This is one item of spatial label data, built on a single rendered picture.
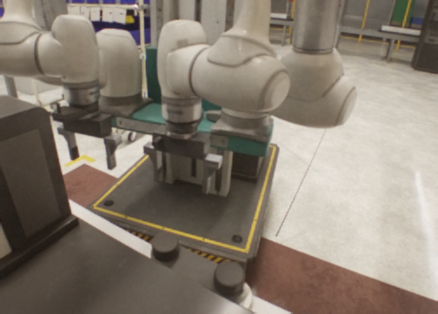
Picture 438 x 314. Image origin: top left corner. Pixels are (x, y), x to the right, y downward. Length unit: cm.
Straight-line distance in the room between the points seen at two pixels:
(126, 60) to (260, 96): 63
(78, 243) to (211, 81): 32
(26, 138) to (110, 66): 74
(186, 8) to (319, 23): 56
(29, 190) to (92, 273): 9
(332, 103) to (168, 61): 39
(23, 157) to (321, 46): 62
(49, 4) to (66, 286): 87
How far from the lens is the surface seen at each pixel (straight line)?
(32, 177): 29
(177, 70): 55
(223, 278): 27
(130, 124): 102
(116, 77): 100
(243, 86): 45
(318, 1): 68
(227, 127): 87
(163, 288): 27
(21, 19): 81
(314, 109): 71
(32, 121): 28
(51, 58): 74
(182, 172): 133
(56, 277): 30
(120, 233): 38
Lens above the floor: 110
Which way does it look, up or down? 26 degrees down
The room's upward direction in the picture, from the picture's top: 4 degrees clockwise
